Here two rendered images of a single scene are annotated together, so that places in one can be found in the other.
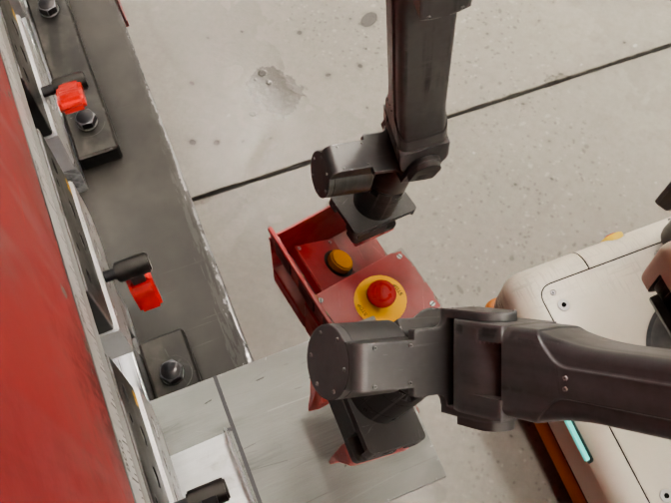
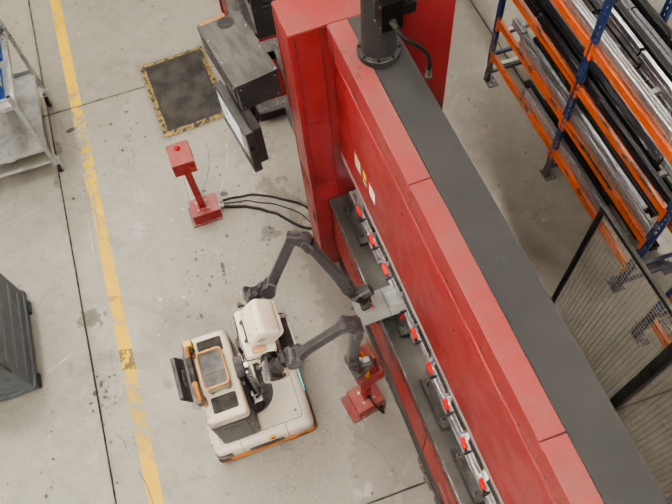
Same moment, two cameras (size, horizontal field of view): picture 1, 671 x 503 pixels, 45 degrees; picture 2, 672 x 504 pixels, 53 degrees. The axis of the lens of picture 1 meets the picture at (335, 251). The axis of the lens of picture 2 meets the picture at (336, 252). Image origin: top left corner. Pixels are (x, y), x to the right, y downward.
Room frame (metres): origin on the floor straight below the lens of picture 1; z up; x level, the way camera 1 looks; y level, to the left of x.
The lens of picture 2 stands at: (1.69, 0.14, 4.50)
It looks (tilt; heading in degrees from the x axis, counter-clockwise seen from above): 62 degrees down; 192
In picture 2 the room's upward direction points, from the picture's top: 7 degrees counter-clockwise
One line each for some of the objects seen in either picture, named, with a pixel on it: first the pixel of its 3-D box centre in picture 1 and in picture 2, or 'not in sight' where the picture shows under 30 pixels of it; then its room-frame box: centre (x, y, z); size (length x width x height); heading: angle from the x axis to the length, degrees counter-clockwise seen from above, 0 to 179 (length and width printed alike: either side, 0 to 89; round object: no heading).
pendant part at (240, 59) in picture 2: not in sight; (249, 101); (-0.84, -0.77, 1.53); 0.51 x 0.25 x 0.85; 34
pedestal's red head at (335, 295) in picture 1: (354, 283); (364, 364); (0.44, -0.03, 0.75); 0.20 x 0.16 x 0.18; 34
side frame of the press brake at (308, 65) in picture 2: not in sight; (368, 143); (-0.86, -0.09, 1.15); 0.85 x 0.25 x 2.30; 115
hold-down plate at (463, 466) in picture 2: not in sight; (467, 474); (1.03, 0.55, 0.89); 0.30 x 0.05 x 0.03; 25
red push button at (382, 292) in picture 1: (380, 296); not in sight; (0.40, -0.06, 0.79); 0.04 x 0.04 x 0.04
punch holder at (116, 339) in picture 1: (43, 266); (415, 309); (0.26, 0.24, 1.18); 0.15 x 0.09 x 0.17; 25
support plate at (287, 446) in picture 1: (289, 441); (378, 305); (0.16, 0.04, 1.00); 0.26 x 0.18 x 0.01; 115
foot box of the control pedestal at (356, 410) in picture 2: not in sight; (362, 400); (0.45, -0.05, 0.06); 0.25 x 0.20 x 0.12; 124
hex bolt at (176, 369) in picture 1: (171, 371); not in sight; (0.25, 0.18, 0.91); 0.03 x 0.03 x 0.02
